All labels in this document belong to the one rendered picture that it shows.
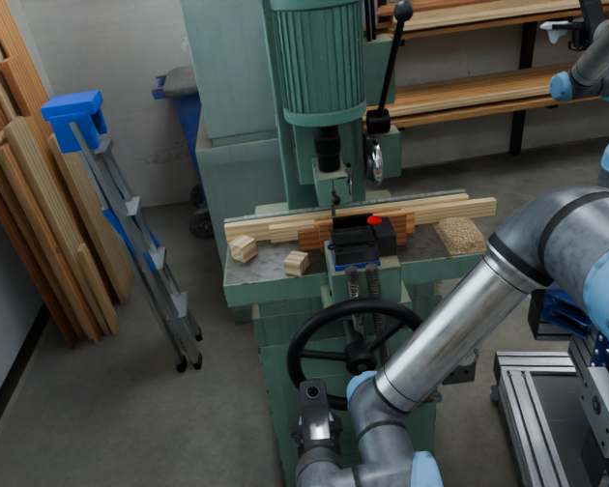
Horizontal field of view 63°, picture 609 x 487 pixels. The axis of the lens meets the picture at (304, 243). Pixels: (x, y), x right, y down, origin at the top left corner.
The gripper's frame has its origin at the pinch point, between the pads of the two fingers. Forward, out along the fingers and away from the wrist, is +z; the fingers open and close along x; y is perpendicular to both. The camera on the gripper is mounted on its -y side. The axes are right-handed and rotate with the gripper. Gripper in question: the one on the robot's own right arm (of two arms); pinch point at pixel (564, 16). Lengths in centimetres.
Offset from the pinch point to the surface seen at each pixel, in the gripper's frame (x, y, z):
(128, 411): -182, 100, -11
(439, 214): -61, 23, -53
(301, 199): -93, 20, -32
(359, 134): -74, 6, -33
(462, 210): -56, 24, -53
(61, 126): -159, -8, 7
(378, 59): -66, -11, -34
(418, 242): -69, 25, -60
